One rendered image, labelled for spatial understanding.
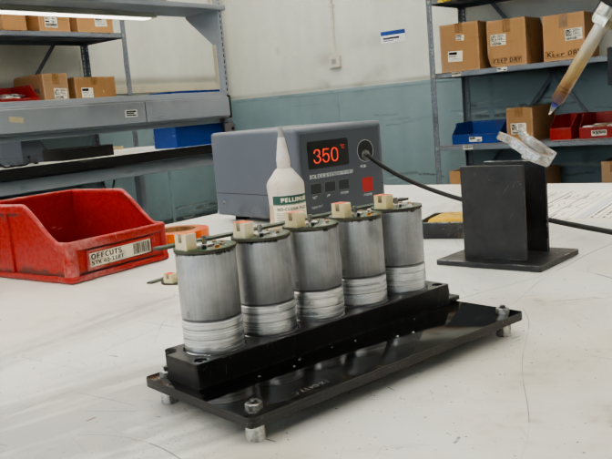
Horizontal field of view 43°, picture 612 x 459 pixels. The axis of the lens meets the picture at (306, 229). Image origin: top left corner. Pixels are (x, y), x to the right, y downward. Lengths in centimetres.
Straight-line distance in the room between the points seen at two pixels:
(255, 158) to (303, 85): 534
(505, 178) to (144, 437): 31
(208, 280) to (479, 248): 27
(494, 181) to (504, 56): 429
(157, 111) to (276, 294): 299
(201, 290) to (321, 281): 6
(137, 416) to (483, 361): 15
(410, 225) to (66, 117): 270
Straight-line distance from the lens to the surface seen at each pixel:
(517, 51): 478
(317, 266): 34
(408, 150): 563
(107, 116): 315
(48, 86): 508
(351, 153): 79
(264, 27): 638
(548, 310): 43
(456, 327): 36
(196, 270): 31
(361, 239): 36
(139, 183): 409
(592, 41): 51
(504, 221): 53
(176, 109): 338
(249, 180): 82
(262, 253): 32
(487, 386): 32
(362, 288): 36
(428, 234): 65
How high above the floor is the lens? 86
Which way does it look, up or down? 9 degrees down
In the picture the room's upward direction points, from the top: 5 degrees counter-clockwise
